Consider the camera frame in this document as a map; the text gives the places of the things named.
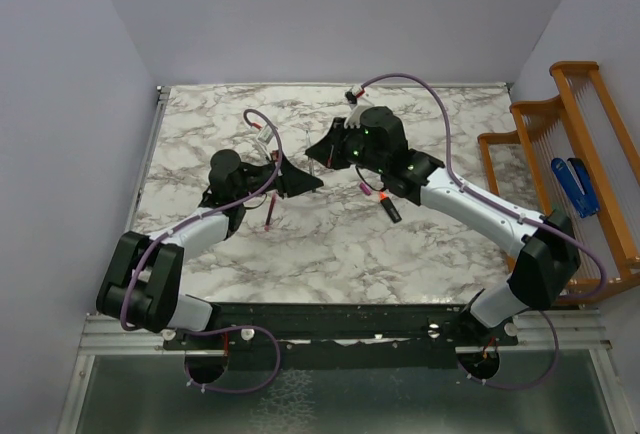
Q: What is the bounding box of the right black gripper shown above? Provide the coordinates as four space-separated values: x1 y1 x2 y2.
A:
306 118 386 176

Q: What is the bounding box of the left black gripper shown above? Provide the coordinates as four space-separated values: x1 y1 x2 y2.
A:
234 149 324 201

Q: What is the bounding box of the purple pen cap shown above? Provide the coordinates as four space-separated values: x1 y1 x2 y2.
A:
359 182 372 196

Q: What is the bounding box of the red ink pen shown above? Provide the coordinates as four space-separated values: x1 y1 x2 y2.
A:
264 192 278 231

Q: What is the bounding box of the black orange highlighter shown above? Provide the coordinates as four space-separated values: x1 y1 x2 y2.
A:
379 191 402 224

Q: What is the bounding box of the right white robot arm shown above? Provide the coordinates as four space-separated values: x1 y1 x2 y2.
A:
305 107 581 345

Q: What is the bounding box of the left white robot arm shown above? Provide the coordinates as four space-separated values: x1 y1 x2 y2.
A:
96 149 324 349

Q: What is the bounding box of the blue stapler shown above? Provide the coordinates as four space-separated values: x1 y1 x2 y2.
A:
550 157 600 218

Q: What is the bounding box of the wooden rack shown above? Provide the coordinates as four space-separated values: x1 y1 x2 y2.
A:
478 61 639 304

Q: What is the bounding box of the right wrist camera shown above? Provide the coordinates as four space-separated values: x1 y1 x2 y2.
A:
344 85 373 129

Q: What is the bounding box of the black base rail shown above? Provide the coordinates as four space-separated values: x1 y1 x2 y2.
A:
164 302 518 370

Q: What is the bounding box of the aluminium frame rail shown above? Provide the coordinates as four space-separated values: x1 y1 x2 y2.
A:
57 86 171 433

